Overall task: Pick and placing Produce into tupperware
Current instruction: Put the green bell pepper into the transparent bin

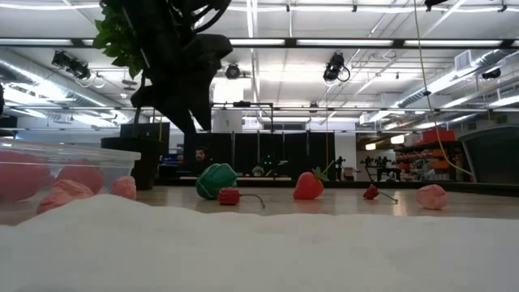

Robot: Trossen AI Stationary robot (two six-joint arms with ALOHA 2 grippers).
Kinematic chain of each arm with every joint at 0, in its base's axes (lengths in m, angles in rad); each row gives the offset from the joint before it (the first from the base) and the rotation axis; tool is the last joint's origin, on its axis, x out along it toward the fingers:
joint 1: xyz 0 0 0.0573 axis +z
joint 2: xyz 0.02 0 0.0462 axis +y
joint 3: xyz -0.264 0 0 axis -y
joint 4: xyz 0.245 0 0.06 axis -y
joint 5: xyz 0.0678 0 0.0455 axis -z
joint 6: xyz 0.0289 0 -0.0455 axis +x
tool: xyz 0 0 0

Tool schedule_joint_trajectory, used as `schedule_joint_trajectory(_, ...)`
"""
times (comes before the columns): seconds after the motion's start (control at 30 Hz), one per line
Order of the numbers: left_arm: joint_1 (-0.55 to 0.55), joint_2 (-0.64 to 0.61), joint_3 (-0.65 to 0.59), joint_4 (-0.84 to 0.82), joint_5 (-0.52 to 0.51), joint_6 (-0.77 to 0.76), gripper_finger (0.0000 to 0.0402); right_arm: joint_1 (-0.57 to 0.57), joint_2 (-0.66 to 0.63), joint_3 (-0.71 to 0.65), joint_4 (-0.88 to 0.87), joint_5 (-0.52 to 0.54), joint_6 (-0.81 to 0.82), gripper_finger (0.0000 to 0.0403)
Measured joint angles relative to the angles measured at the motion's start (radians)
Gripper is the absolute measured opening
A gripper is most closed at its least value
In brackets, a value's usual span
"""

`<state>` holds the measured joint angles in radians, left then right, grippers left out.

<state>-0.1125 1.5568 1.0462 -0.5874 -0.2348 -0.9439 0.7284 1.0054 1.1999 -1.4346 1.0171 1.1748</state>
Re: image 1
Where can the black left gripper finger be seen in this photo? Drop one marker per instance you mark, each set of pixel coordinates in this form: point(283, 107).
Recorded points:
point(174, 107)
point(202, 105)

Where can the green toy bell pepper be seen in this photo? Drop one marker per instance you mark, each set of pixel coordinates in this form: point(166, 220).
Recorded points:
point(216, 180)

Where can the red toy cherry with stem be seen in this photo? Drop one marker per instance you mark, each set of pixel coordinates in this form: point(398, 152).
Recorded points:
point(229, 196)
point(370, 192)

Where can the pink toy fruit piece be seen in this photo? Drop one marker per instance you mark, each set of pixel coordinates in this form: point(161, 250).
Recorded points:
point(124, 187)
point(65, 195)
point(81, 175)
point(431, 196)

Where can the red toy strawberry with leaves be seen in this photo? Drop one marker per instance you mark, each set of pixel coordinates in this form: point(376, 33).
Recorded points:
point(308, 187)

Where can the clear plastic tupperware container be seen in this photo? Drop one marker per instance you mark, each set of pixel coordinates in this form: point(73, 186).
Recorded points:
point(101, 153)

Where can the black rectangular box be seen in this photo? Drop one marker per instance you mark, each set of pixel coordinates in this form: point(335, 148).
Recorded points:
point(150, 130)

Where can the round black ceiling fixture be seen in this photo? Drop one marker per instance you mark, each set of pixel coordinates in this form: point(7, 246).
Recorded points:
point(233, 71)

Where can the person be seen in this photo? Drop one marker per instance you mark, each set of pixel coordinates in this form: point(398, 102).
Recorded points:
point(201, 156)

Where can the black plant pot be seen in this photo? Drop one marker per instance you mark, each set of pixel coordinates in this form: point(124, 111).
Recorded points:
point(134, 162)

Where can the green leafy artificial plant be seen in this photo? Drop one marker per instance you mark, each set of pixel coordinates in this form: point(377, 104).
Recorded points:
point(117, 40)

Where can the black overhead crossbar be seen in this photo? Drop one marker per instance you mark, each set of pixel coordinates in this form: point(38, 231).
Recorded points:
point(290, 41)

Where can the black partition panels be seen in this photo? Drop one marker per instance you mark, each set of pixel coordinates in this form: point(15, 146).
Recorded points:
point(292, 154)

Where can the white folded cloth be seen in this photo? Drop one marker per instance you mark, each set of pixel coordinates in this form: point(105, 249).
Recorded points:
point(259, 251)

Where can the black robot arms on stand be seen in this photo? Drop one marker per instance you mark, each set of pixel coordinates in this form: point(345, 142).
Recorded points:
point(381, 162)

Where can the shelf with orange bins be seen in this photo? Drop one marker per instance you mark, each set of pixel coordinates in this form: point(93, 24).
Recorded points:
point(438, 136)

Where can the large dark bin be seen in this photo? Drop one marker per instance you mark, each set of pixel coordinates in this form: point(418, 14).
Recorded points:
point(490, 154)

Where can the black ceiling-mounted camera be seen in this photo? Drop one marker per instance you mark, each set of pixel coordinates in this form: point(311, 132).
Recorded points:
point(71, 65)

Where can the black aluminium table frame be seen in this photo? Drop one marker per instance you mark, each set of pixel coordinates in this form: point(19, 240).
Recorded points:
point(486, 188)

